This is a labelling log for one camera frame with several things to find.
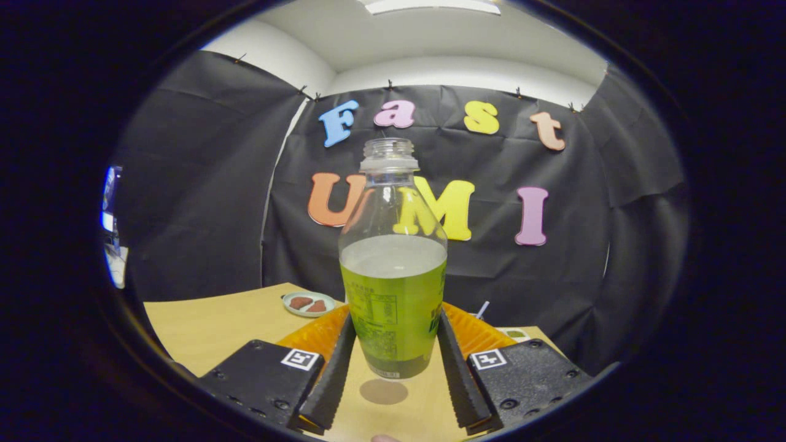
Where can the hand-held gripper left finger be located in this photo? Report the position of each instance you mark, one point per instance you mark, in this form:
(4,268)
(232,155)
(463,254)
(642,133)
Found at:
(325,387)

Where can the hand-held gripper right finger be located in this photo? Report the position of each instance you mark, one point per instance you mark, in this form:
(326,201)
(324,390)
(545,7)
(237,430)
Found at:
(466,387)

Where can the round brown coaster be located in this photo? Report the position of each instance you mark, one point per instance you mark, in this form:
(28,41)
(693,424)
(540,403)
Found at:
(384,393)

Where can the green label juice bottle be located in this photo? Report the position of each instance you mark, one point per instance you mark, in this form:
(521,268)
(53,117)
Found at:
(393,294)

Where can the white divided snack tray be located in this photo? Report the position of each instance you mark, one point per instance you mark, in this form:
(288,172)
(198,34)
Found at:
(516,334)

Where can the brown food piece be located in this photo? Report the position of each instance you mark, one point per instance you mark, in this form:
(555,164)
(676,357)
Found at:
(318,306)
(301,302)

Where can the pale green plate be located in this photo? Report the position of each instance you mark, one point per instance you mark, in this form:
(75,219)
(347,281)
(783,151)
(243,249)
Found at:
(291,310)

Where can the black backdrop cloth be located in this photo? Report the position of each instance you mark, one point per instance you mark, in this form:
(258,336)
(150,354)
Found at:
(491,276)

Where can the wooden table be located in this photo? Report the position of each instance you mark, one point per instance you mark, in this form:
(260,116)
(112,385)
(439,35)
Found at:
(215,331)

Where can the bright monitor screen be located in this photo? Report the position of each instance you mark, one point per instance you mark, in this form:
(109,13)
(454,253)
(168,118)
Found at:
(109,202)

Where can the ceiling light panel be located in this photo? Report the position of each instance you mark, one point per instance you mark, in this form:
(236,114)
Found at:
(430,6)

